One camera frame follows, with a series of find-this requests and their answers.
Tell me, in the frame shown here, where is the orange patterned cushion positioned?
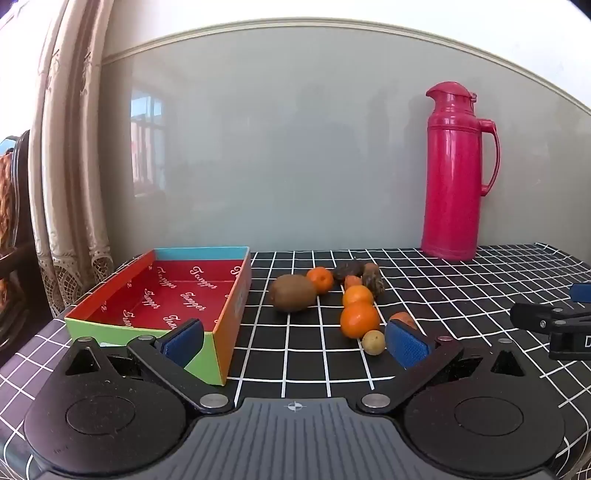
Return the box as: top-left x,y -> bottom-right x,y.
0,150 -> 17,305

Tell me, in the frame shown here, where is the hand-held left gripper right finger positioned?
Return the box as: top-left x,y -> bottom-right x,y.
356,320 -> 532,413

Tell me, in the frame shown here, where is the dark wooden chair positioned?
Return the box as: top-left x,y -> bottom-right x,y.
0,129 -> 37,365

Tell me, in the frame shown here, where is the brown kiwi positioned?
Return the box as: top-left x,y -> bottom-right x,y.
269,274 -> 318,313

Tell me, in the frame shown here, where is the beige lace curtain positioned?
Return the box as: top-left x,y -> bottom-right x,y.
28,0 -> 116,319

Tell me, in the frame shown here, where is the dark purple shrivelled plum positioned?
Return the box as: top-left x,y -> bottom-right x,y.
332,261 -> 366,283

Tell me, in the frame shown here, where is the orange tangerine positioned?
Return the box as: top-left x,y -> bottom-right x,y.
340,302 -> 381,340
307,267 -> 334,295
342,285 -> 375,308

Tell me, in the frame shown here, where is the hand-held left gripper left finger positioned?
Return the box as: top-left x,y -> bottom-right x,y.
58,318 -> 236,413

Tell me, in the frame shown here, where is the small yellowish longan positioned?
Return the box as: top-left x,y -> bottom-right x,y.
361,330 -> 386,356

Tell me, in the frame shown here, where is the colourful cardboard box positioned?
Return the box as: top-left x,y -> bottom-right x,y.
65,246 -> 252,386

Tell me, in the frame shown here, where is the red thermos jug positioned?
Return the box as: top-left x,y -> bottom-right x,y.
420,82 -> 501,262

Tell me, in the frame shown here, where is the black white checkered tablecloth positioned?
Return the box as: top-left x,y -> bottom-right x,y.
0,242 -> 591,480

